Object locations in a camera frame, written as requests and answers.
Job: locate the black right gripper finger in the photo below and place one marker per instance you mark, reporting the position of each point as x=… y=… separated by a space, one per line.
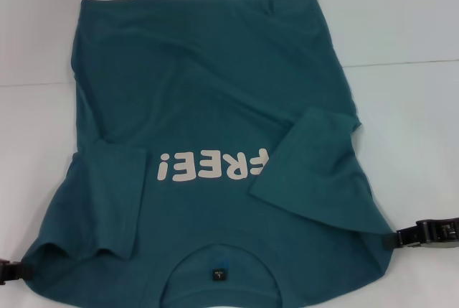
x=409 y=239

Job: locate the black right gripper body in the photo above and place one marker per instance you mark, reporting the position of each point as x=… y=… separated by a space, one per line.
x=443 y=234

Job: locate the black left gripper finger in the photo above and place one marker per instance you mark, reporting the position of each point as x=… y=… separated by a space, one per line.
x=16 y=270

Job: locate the teal t-shirt with FREE print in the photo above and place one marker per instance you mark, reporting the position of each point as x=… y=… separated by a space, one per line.
x=215 y=71

